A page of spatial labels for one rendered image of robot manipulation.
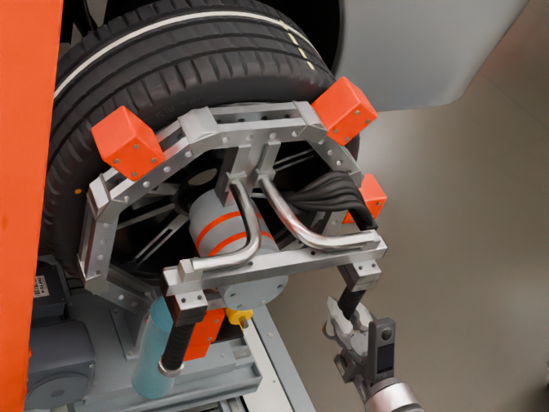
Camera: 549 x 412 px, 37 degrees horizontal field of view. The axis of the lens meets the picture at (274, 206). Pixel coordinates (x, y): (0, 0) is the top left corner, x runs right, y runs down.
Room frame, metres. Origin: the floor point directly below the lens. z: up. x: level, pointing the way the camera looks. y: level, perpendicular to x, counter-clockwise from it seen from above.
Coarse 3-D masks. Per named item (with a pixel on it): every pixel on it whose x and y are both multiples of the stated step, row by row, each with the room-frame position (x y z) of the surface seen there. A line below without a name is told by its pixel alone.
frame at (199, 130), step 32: (192, 128) 1.03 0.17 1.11; (224, 128) 1.05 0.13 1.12; (256, 128) 1.08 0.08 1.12; (288, 128) 1.12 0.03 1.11; (320, 128) 1.16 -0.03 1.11; (192, 160) 1.01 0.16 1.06; (352, 160) 1.24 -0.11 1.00; (96, 192) 0.95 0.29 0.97; (128, 192) 0.95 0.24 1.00; (96, 224) 0.92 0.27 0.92; (320, 224) 1.24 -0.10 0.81; (96, 256) 0.93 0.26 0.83; (96, 288) 0.93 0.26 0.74; (128, 288) 0.99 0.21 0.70
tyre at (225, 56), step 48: (192, 0) 1.28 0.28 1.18; (240, 0) 1.35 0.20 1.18; (96, 48) 1.16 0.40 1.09; (144, 48) 1.14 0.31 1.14; (192, 48) 1.16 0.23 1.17; (240, 48) 1.20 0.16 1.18; (288, 48) 1.27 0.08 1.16; (96, 96) 1.06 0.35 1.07; (144, 96) 1.05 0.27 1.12; (192, 96) 1.09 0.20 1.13; (240, 96) 1.14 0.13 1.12; (288, 96) 1.21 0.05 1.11; (48, 192) 0.96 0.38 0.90; (48, 240) 0.96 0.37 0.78
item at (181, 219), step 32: (160, 128) 1.06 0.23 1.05; (288, 160) 1.28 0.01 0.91; (320, 160) 1.30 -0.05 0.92; (160, 192) 1.10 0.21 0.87; (192, 192) 1.19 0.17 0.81; (256, 192) 1.24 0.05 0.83; (128, 224) 1.07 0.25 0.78; (160, 224) 1.13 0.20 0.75; (128, 256) 1.09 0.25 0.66; (160, 256) 1.16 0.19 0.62; (192, 256) 1.17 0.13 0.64
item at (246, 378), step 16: (240, 352) 1.32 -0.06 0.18; (240, 368) 1.29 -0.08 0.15; (256, 368) 1.30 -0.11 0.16; (176, 384) 1.17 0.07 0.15; (192, 384) 1.19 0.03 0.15; (208, 384) 1.21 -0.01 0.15; (224, 384) 1.23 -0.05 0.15; (240, 384) 1.24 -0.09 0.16; (256, 384) 1.27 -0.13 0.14; (80, 400) 1.02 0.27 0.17; (112, 400) 1.06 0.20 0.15; (128, 400) 1.08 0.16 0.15; (144, 400) 1.10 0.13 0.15; (160, 400) 1.10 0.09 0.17; (176, 400) 1.12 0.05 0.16; (192, 400) 1.15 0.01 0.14; (208, 400) 1.19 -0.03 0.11
